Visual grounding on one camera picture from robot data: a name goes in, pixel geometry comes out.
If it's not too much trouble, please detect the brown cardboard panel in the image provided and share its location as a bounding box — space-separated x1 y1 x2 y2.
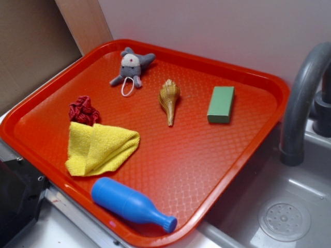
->
1 1 81 114

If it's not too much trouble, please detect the grey toy faucet spout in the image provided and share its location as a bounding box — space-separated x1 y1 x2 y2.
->
280 42 330 166

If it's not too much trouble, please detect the tan spiral seashell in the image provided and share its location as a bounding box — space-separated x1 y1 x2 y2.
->
158 79 180 127

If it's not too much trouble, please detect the dark grey faucet handle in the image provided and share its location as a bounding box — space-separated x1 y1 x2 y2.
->
313 65 330 137

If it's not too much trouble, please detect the red fabric scrunchie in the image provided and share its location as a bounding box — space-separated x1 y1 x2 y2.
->
68 96 100 126

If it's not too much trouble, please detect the yellow microfiber cloth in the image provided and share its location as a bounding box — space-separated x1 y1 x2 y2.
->
65 122 140 177

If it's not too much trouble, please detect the grey toy sink basin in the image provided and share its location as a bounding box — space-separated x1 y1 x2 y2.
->
198 127 330 247

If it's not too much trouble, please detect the blue plastic toy bottle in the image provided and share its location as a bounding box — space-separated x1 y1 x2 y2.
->
91 177 177 233

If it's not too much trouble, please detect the red plastic tray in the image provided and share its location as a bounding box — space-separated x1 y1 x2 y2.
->
1 40 289 247

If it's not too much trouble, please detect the green rectangular block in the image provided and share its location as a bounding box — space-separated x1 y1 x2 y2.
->
207 86 235 123

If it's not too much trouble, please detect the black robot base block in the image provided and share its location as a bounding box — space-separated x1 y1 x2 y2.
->
1 158 48 247

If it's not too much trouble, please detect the wooden board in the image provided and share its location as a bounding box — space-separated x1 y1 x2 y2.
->
55 0 113 55

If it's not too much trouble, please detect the grey plush toy animal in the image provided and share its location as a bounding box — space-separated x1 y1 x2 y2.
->
110 47 156 97

